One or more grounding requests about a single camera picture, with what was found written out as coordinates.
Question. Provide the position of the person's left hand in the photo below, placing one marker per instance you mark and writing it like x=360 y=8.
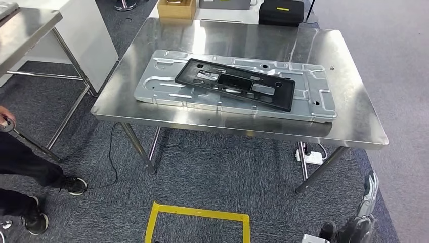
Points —
x=6 y=115

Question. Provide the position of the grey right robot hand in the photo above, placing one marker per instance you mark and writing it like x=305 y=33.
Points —
x=363 y=228

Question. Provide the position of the grey handheld controller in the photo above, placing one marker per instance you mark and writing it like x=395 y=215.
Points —
x=6 y=128

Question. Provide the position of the black plastic panel part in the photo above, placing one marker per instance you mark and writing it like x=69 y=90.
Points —
x=285 y=94

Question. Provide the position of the stainless steel workbench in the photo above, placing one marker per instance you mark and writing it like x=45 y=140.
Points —
x=352 y=84

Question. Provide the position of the person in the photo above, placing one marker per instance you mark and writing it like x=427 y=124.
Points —
x=26 y=161

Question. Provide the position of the steel side table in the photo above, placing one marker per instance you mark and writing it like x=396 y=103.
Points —
x=23 y=33

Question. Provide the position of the white power strip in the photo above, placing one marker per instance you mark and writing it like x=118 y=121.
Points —
x=313 y=157

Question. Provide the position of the white cabinet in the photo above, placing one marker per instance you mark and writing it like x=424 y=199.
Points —
x=93 y=40

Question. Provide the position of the stamped steel plate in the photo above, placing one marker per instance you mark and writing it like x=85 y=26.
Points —
x=318 y=100

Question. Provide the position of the chrome round stand base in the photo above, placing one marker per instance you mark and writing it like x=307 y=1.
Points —
x=124 y=6

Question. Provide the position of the brown cardboard box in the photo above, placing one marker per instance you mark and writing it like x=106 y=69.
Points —
x=176 y=11

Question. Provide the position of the black pole floor stand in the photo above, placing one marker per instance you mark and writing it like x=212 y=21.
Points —
x=310 y=10

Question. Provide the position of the black case yellow label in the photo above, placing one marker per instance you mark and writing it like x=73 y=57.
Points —
x=281 y=15

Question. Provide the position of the grey Lenovo box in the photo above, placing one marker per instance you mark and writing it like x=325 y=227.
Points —
x=224 y=4

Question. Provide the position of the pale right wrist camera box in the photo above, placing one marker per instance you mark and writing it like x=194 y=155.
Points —
x=313 y=239

